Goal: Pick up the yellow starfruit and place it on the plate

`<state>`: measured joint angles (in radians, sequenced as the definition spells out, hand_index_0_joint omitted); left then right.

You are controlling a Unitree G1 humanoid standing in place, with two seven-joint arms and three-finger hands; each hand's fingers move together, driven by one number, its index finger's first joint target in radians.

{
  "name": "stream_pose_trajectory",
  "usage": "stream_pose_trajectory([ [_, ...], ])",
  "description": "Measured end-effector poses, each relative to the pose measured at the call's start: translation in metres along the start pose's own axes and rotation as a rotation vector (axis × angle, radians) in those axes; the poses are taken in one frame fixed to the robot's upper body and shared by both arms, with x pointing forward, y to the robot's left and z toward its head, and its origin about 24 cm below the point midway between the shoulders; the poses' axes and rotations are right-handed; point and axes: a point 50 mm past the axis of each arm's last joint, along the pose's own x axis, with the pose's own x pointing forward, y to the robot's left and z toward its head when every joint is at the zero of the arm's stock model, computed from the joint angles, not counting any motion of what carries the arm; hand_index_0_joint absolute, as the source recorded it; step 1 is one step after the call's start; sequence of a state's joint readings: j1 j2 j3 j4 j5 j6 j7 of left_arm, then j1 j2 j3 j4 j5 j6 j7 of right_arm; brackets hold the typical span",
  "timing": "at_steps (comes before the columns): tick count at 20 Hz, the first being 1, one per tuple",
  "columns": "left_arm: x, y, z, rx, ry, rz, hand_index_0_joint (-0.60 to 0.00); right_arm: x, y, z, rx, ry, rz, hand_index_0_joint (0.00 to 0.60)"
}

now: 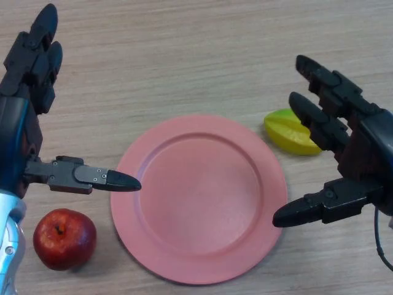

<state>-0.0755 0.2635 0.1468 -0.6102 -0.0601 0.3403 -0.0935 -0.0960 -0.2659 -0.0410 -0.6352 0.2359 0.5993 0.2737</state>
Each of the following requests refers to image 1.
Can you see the yellow starfruit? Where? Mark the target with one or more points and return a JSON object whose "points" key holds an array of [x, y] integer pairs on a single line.
{"points": [[285, 135]]}

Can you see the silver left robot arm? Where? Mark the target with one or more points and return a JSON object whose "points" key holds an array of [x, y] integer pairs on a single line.
{"points": [[9, 246]]}

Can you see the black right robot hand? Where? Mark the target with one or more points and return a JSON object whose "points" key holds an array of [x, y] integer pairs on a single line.
{"points": [[368, 147]]}

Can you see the pink round plate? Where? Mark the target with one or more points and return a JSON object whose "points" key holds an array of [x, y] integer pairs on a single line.
{"points": [[199, 199]]}

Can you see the red apple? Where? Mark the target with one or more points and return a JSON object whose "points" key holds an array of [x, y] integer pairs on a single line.
{"points": [[64, 242]]}

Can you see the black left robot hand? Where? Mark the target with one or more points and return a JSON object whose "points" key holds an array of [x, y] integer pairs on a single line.
{"points": [[18, 123]]}

